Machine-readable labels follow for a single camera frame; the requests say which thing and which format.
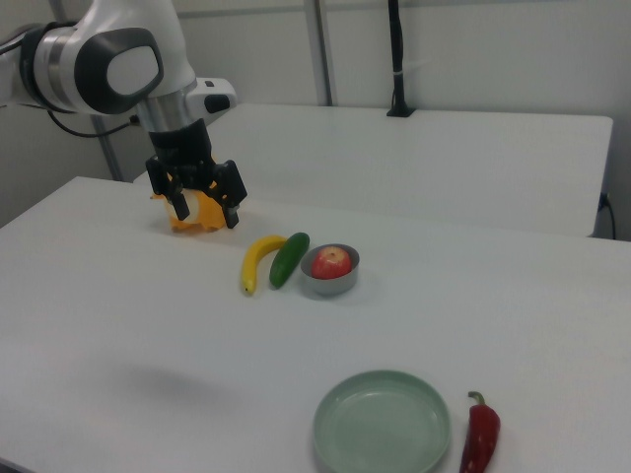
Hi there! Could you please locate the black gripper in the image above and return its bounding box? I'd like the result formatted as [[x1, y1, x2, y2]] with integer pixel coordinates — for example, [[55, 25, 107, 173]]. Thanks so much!
[[145, 117, 248, 231]]

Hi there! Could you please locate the grey partition frame post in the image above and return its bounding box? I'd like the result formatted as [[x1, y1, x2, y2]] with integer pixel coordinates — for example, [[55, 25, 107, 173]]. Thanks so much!
[[304, 0, 337, 107]]

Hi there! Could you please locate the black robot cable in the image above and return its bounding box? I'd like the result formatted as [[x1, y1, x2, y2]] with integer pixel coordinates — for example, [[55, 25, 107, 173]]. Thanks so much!
[[45, 108, 145, 138]]

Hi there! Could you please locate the orange plush toy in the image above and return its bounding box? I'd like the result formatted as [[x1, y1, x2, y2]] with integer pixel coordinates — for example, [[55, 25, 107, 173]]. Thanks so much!
[[150, 189, 231, 235]]

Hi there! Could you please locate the black pole with base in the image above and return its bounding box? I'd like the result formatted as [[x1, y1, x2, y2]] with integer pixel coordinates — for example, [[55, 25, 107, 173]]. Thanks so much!
[[386, 0, 416, 118]]

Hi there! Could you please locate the red chili pepper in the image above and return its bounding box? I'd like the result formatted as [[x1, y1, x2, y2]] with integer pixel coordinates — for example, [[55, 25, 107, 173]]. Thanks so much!
[[458, 390, 502, 473]]

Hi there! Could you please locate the yellow banana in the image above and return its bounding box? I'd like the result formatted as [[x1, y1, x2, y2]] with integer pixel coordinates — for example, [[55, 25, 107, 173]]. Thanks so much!
[[240, 235, 289, 297]]

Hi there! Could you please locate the red apple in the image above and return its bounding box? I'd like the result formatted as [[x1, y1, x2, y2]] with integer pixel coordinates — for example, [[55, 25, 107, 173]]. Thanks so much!
[[311, 245, 354, 280]]

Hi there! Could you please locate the green cucumber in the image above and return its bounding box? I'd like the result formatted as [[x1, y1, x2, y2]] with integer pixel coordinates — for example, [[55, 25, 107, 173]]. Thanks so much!
[[268, 232, 312, 290]]

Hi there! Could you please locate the grey round bowl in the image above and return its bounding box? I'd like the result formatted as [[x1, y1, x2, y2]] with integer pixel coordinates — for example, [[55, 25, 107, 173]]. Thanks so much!
[[299, 242, 361, 298]]

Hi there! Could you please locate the pale green plate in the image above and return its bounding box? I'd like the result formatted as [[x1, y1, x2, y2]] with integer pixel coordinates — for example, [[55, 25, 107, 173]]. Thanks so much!
[[313, 370, 453, 473]]

